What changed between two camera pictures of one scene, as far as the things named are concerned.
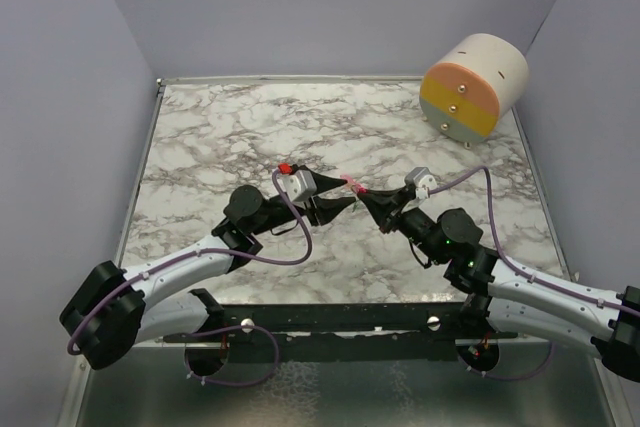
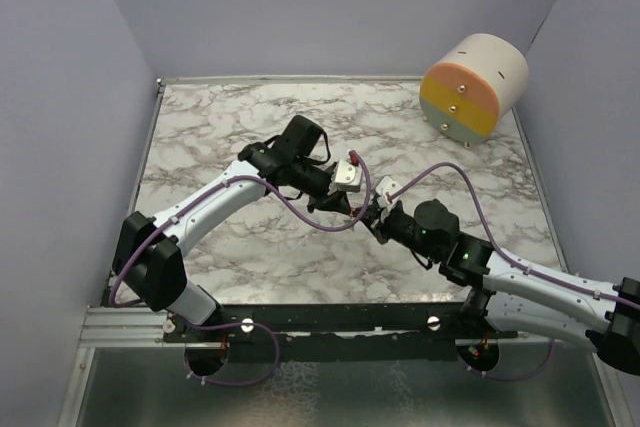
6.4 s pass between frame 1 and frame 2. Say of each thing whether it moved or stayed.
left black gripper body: moved
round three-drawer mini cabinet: stayed
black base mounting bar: stayed
